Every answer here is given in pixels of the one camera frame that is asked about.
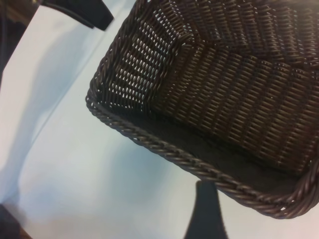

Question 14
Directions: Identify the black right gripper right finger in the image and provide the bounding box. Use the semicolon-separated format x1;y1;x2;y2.
206;181;237;239

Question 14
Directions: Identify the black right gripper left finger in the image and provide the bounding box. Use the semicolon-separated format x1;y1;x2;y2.
183;181;211;239

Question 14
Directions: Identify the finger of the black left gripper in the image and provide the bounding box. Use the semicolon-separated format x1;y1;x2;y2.
43;0;115;31

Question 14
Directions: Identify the dark brown wicker basket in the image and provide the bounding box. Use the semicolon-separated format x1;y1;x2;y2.
84;0;319;220

